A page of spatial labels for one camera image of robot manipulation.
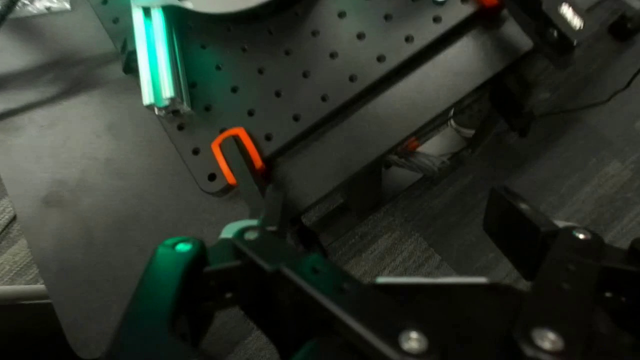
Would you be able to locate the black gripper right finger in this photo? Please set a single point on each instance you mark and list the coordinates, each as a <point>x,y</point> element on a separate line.
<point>560,262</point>

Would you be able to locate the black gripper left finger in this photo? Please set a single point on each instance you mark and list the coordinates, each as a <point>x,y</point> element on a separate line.
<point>264,267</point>

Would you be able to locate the orange black clamp right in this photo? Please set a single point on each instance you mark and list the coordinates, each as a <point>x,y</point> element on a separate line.
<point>236,150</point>

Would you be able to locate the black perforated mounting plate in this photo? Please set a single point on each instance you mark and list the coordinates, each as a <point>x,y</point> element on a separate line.
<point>324,86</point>

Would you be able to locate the green lit aluminium extrusion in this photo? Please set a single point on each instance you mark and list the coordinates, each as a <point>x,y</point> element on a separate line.
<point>158,60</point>

